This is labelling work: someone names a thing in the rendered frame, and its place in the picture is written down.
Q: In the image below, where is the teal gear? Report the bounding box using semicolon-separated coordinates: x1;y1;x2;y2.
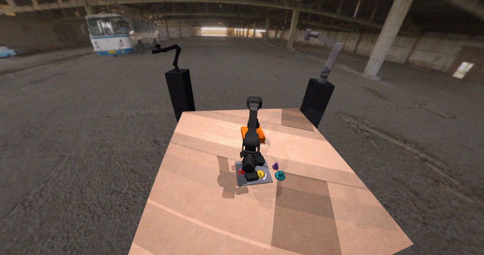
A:
275;171;285;181

